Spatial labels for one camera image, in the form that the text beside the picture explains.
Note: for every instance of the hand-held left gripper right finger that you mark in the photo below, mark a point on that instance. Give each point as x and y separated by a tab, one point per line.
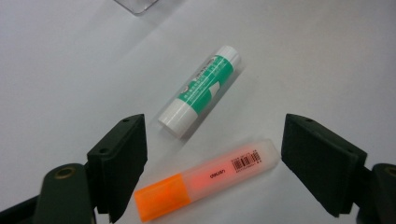
323	161

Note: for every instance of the clear plastic desk organizer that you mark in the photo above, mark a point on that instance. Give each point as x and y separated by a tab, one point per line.
137	6

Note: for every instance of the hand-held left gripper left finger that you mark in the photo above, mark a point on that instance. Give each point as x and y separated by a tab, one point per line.
120	161

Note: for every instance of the orange highlighter pen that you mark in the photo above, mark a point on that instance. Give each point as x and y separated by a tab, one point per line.
218	171

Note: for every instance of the green and white glue stick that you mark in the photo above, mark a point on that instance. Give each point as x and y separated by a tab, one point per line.
202	87

